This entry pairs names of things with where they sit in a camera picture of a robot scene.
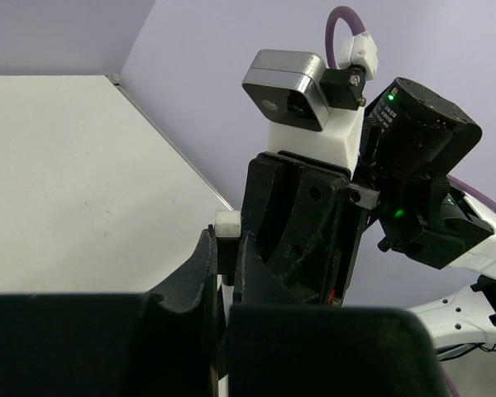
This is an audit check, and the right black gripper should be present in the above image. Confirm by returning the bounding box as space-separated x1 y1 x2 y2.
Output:
241 78 493 304

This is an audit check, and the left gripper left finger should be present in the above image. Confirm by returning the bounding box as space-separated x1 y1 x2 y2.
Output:
0 228 218 396

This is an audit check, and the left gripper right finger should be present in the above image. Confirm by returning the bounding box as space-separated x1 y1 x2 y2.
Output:
227 234 449 396

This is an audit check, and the white marker black tip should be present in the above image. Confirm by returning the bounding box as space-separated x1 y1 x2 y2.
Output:
217 275 234 397

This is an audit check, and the black pen cap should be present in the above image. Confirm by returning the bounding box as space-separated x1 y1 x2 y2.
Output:
214 211 241 286

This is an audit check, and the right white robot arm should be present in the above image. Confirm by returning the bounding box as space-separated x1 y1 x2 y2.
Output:
236 70 496 359

